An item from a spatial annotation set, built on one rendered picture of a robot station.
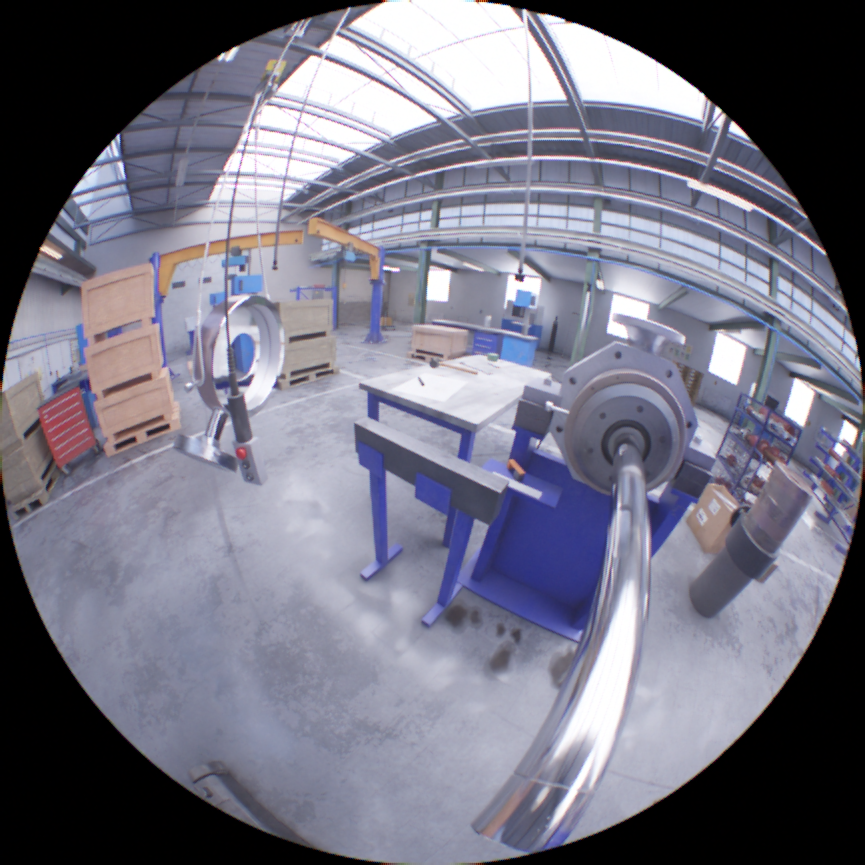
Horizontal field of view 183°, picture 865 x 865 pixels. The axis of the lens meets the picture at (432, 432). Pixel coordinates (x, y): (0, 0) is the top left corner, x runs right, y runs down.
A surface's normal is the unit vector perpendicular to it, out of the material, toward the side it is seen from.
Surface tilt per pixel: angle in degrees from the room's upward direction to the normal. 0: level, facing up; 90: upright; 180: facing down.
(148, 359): 90
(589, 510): 90
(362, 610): 0
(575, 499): 90
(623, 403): 90
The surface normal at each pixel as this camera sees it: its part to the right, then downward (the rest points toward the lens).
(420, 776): 0.09, -0.88
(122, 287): 0.80, 0.34
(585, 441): -0.59, 0.33
